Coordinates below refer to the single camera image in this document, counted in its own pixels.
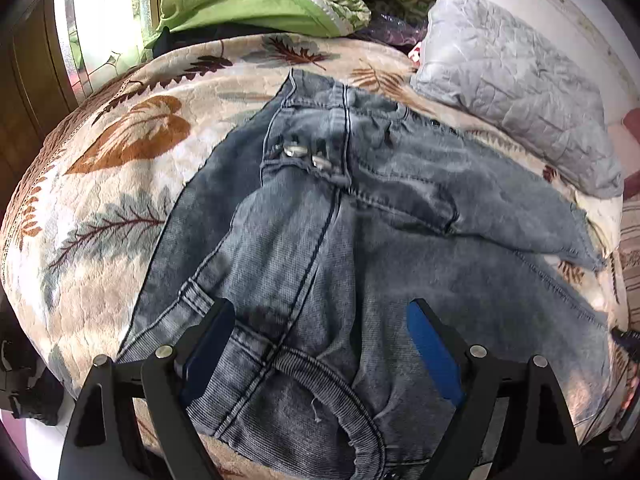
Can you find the pink red sofa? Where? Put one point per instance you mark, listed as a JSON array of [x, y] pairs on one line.
[[625, 137]]

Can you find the grey-blue denim jeans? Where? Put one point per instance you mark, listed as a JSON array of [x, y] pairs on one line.
[[320, 219]]

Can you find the stained glass window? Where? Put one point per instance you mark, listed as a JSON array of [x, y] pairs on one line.
[[100, 40]]

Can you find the grey quilted pillow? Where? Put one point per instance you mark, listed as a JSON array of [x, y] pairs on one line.
[[479, 58]]

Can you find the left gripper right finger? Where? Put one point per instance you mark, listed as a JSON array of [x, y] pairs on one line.
[[537, 439]]

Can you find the striped pink sofa cushion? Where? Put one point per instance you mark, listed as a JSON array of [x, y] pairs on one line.
[[630, 259]]

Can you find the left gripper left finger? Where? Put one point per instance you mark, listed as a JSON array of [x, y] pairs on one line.
[[130, 419]]

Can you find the leaf pattern fleece blanket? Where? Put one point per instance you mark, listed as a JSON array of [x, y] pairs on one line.
[[82, 226]]

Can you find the dark purple cloth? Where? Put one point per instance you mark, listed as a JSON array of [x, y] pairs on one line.
[[395, 25]]

